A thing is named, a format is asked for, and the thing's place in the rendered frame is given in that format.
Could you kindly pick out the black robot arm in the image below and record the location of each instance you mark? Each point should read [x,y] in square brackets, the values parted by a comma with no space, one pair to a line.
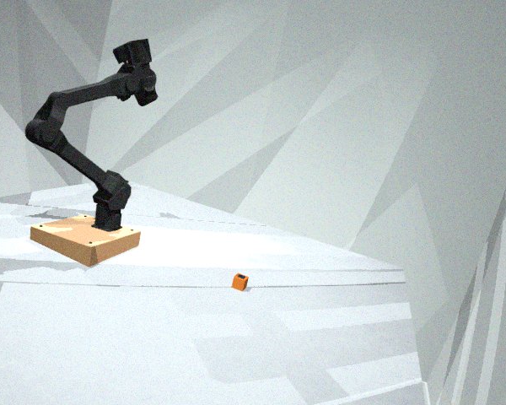
[113,191]

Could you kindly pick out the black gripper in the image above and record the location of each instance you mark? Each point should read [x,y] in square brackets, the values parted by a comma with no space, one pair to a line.
[121,57]

